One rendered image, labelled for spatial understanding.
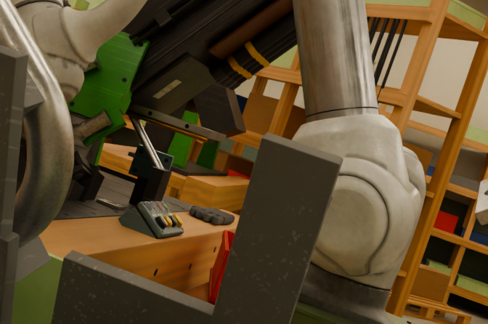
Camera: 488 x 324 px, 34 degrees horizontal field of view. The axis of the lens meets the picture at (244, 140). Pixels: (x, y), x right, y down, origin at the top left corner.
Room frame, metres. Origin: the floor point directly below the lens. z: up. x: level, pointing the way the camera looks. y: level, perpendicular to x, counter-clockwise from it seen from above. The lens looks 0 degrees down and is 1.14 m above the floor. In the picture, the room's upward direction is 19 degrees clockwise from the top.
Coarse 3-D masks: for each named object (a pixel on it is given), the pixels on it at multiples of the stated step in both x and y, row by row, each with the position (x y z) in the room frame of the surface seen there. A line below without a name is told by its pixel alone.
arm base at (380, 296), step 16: (320, 272) 1.23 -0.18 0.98; (304, 288) 1.22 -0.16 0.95; (320, 288) 1.22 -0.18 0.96; (336, 288) 1.21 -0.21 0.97; (352, 288) 1.21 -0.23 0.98; (368, 288) 1.22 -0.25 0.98; (320, 304) 1.21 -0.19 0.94; (336, 304) 1.21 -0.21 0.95; (352, 304) 1.21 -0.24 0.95; (368, 304) 1.22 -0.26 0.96; (384, 304) 1.25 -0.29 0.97; (352, 320) 1.20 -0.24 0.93; (368, 320) 1.20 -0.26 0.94; (384, 320) 1.21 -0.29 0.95
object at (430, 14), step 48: (384, 0) 4.67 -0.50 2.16; (432, 0) 4.24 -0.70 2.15; (384, 48) 4.38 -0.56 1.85; (432, 48) 4.22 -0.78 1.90; (480, 48) 4.45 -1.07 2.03; (240, 96) 5.72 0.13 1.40; (288, 96) 5.10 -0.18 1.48; (384, 96) 4.27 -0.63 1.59; (192, 144) 6.03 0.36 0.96; (240, 144) 6.24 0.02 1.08; (432, 192) 4.44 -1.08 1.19
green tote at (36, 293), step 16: (32, 272) 0.83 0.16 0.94; (48, 272) 0.82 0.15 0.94; (16, 288) 0.83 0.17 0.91; (32, 288) 0.83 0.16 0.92; (48, 288) 0.82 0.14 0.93; (16, 304) 0.83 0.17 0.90; (32, 304) 0.83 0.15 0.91; (48, 304) 0.82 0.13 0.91; (16, 320) 0.83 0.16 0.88; (32, 320) 0.82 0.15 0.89; (48, 320) 0.82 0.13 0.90
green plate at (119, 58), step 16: (112, 48) 1.77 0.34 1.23; (128, 48) 1.77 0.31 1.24; (144, 48) 1.76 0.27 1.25; (112, 64) 1.76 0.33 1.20; (128, 64) 1.75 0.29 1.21; (96, 80) 1.75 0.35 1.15; (112, 80) 1.75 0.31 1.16; (128, 80) 1.74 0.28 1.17; (80, 96) 1.74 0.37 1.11; (96, 96) 1.74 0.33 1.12; (112, 96) 1.73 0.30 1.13; (128, 96) 1.79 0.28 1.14; (80, 112) 1.73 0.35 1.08; (96, 112) 1.73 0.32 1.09
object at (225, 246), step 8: (224, 232) 1.83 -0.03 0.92; (232, 232) 1.88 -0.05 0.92; (224, 240) 1.70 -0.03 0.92; (232, 240) 1.88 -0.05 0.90; (224, 248) 1.61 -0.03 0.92; (216, 256) 1.88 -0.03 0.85; (224, 256) 1.57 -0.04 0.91; (216, 264) 1.76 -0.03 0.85; (224, 264) 1.58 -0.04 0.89; (216, 272) 1.67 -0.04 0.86; (216, 280) 1.58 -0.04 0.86; (208, 288) 1.75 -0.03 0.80; (216, 288) 1.58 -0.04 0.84; (208, 296) 1.59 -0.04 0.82; (216, 296) 1.58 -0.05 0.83
